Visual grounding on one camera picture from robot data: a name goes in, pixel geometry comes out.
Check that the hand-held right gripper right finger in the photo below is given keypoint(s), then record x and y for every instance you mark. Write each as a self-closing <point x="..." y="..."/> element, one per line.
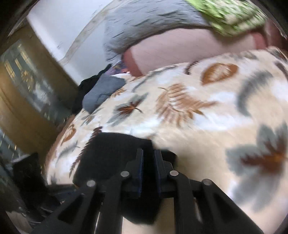
<point x="157" y="173"/>

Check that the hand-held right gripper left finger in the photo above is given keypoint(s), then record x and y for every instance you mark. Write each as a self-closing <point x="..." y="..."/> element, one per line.
<point x="140" y="173"/>

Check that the black pants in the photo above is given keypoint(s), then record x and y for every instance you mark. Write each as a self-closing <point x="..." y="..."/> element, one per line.
<point x="108" y="153"/>

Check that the leaf print fleece blanket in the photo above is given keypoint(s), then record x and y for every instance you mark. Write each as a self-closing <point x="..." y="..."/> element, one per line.
<point x="202" y="117"/>

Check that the grey garment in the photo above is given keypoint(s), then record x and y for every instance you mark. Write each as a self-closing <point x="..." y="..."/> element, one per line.
<point x="101" y="94"/>

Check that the black garment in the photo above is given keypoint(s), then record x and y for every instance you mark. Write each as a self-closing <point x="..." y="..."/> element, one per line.
<point x="86" y="87"/>

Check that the purple patterned cloth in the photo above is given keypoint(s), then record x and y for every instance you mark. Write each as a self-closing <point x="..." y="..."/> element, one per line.
<point x="118" y="68"/>

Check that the wooden cabinet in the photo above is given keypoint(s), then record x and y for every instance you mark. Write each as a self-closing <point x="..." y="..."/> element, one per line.
<point x="29" y="90"/>

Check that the grey quilt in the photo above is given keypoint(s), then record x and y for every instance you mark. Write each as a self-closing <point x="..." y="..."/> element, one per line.
<point x="144" y="24"/>

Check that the green patterned blanket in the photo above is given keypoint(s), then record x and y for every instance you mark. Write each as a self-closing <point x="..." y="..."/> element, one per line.
<point x="231" y="15"/>

